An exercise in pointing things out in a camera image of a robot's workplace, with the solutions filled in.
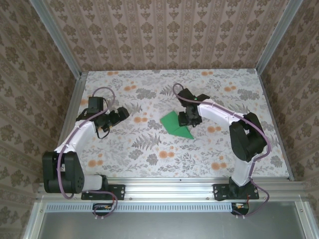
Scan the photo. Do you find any wide aluminium mounting rail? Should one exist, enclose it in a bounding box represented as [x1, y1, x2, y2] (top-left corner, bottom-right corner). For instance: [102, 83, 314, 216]
[36, 178, 309, 201]

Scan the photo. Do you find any aluminium corner post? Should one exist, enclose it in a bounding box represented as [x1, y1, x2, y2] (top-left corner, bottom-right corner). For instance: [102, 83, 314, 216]
[29, 0, 83, 77]
[256, 0, 304, 73]

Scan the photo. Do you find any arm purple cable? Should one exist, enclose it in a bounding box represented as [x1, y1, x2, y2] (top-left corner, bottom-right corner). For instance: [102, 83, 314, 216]
[57, 87, 118, 221]
[173, 83, 272, 220]

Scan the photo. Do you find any aluminium side rail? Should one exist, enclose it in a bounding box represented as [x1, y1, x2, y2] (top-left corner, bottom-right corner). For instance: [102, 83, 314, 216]
[256, 71, 295, 182]
[48, 71, 88, 183]

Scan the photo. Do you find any grey sheet metal panel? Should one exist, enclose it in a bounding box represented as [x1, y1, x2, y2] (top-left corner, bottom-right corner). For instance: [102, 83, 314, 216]
[23, 201, 319, 239]

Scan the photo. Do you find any left gripper black looped cable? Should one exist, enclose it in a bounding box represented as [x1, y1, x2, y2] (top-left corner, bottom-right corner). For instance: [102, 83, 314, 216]
[96, 123, 111, 139]

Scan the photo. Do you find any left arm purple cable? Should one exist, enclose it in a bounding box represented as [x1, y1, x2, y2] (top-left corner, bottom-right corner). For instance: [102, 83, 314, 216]
[57, 87, 118, 221]

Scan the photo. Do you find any white slotted cable duct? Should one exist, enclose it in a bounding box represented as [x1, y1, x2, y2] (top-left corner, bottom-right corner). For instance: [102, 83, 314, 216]
[46, 202, 236, 213]

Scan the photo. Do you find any green square paper sheet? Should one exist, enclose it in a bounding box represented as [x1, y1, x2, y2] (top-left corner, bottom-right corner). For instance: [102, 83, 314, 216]
[160, 111, 194, 139]

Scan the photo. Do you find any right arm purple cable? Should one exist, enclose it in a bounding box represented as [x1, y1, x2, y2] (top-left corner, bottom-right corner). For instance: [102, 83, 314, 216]
[173, 83, 272, 220]

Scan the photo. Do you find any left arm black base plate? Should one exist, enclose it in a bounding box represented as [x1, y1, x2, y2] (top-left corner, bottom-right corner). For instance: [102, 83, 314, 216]
[81, 183, 126, 201]

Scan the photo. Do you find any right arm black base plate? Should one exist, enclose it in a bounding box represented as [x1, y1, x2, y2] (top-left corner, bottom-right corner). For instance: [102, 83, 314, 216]
[213, 183, 260, 201]

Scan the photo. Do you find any small black connector board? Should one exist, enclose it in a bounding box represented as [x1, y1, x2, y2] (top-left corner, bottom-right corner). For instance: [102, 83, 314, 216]
[92, 203, 113, 217]
[231, 203, 250, 215]

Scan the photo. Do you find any floral patterned table cover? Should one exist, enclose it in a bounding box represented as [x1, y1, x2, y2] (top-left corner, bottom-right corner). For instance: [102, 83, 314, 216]
[61, 69, 291, 179]

